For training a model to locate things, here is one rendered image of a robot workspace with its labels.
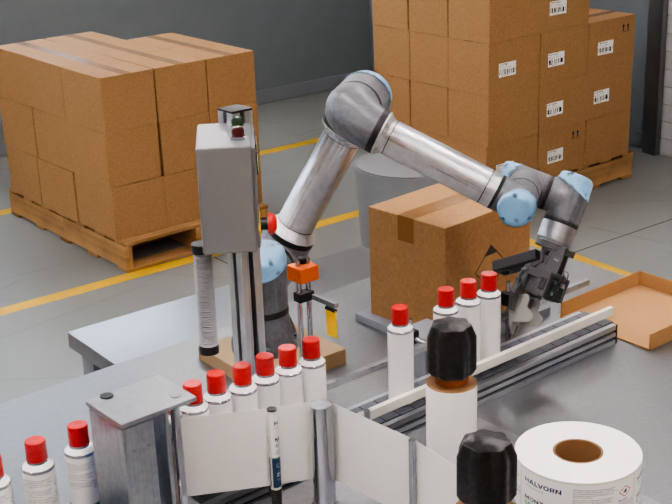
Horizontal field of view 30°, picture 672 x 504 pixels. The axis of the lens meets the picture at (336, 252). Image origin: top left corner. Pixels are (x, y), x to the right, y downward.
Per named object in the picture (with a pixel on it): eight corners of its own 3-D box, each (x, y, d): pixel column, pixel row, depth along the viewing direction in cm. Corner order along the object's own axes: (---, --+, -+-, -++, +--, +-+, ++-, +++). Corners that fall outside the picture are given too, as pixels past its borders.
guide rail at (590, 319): (222, 484, 219) (222, 474, 218) (218, 482, 220) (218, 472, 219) (614, 315, 283) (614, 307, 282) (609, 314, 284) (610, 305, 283)
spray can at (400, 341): (400, 410, 246) (399, 314, 239) (383, 401, 250) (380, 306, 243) (420, 401, 249) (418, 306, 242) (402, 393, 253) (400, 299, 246)
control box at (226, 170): (203, 256, 215) (195, 148, 208) (204, 224, 231) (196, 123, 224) (262, 252, 215) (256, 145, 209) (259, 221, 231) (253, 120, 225)
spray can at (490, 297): (488, 371, 261) (489, 279, 254) (470, 363, 265) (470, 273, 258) (505, 363, 264) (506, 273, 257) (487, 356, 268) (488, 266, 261)
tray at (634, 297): (649, 350, 280) (650, 334, 278) (560, 317, 299) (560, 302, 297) (728, 313, 298) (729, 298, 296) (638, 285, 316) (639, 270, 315)
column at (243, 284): (253, 448, 244) (231, 112, 221) (239, 440, 247) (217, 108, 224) (271, 440, 247) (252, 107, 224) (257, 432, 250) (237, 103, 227)
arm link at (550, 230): (536, 215, 266) (557, 226, 272) (528, 235, 266) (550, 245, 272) (563, 223, 261) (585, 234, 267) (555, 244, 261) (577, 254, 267)
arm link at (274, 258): (228, 314, 273) (223, 256, 269) (246, 291, 286) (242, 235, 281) (281, 317, 270) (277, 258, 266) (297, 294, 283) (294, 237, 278)
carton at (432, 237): (445, 341, 283) (445, 228, 274) (370, 313, 300) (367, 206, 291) (529, 303, 303) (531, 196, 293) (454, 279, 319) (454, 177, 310)
